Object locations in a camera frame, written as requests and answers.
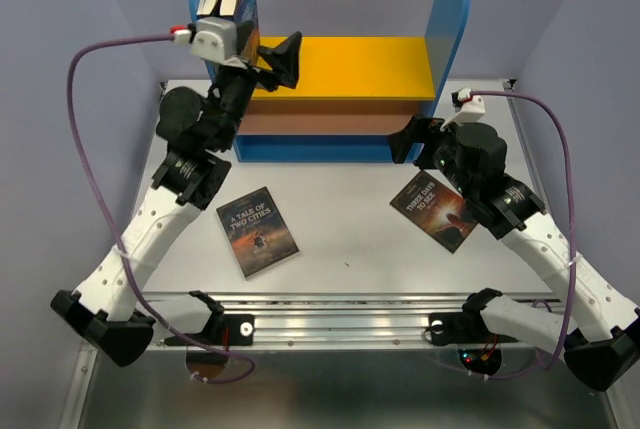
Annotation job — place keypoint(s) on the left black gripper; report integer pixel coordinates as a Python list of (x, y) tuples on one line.
[(283, 62)]

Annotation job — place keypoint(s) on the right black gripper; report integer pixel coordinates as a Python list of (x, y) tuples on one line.
[(418, 129)]

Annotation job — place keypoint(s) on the Jane Eyre book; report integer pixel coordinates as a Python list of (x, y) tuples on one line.
[(245, 4)]

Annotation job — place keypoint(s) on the Three Days to See book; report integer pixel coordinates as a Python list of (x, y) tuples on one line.
[(436, 210)]

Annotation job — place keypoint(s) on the A Tale of Two Cities book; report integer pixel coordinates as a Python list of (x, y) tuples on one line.
[(257, 232)]

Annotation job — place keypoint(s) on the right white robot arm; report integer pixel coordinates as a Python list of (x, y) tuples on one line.
[(603, 334)]

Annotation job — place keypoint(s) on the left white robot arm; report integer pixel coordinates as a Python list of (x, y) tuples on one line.
[(108, 309)]

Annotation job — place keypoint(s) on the blue yellow wooden bookshelf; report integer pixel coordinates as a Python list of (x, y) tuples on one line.
[(353, 92)]

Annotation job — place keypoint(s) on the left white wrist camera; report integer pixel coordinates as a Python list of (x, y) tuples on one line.
[(211, 39)]

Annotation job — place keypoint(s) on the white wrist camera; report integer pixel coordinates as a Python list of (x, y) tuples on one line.
[(468, 108), (211, 39)]

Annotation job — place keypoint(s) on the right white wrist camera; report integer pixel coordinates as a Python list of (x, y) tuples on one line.
[(468, 108)]

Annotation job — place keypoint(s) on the aluminium mounting rail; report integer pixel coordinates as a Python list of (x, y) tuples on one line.
[(280, 323)]

